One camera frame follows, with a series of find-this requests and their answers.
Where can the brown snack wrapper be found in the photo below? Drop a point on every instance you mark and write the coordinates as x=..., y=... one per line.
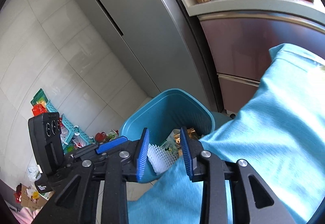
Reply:
x=192, y=135

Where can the blue plastic trash bin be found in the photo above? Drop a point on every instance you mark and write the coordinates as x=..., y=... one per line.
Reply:
x=171, y=109

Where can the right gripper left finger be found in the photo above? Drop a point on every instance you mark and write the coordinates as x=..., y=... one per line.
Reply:
x=125, y=163

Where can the white foam fruit net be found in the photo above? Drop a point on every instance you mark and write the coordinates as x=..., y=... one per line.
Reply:
x=160, y=159

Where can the teal plastic basket rack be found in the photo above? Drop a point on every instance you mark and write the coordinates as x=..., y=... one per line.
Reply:
x=72, y=137

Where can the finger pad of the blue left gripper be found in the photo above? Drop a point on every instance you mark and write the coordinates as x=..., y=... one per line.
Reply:
x=111, y=144

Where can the grey refrigerator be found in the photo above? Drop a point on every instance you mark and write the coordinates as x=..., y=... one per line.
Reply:
x=158, y=43

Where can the pink sleeved left forearm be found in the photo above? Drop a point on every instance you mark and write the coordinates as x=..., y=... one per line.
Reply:
x=26, y=215

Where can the blue floral tablecloth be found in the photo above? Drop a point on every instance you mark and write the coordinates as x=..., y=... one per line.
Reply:
x=280, y=132

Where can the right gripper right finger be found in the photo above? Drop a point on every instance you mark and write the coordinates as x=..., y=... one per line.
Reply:
x=203, y=166

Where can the kitchen counter with cabinets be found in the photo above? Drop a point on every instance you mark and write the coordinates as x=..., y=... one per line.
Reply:
x=236, y=35

